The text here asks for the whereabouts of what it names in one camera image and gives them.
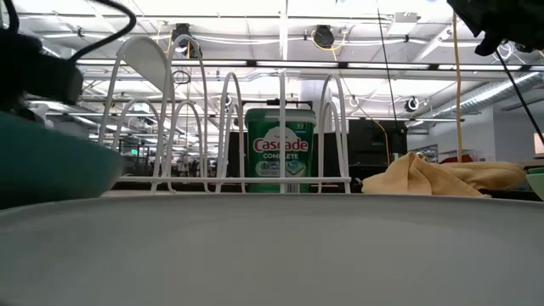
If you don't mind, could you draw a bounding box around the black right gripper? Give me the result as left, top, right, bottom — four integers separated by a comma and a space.
445, 0, 544, 57

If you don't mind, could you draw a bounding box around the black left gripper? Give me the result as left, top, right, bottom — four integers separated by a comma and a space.
0, 32, 85, 112

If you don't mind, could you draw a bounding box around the teal plate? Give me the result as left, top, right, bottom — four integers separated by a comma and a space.
0, 109, 127, 210

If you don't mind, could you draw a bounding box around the grey plate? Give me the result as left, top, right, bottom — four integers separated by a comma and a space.
0, 193, 544, 306

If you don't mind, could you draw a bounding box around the yellow cloth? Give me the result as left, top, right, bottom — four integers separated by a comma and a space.
361, 151, 528, 199

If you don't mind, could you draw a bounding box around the black cabinet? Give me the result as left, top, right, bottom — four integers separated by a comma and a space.
347, 118, 408, 167

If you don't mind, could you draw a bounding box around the green Cascade detergent tub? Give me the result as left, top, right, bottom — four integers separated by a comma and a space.
244, 107, 318, 194

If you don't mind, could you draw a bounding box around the thick black hanging cable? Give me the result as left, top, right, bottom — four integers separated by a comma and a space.
495, 50, 544, 145

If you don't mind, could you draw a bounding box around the yellow hanging cable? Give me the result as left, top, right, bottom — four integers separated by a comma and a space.
450, 12, 464, 162

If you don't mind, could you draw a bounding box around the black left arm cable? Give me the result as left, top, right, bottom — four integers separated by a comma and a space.
67, 0, 138, 64

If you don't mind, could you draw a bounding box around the thin black hanging cable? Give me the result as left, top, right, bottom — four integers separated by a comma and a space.
376, 0, 400, 128

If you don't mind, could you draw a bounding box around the black ceiling cord reel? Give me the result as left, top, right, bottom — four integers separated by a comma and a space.
170, 22, 201, 60

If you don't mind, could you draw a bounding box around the black reel with yellow cord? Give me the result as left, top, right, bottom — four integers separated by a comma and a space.
310, 24, 346, 60

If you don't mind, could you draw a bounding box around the white wire dish rack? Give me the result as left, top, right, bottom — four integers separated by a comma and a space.
98, 34, 353, 195

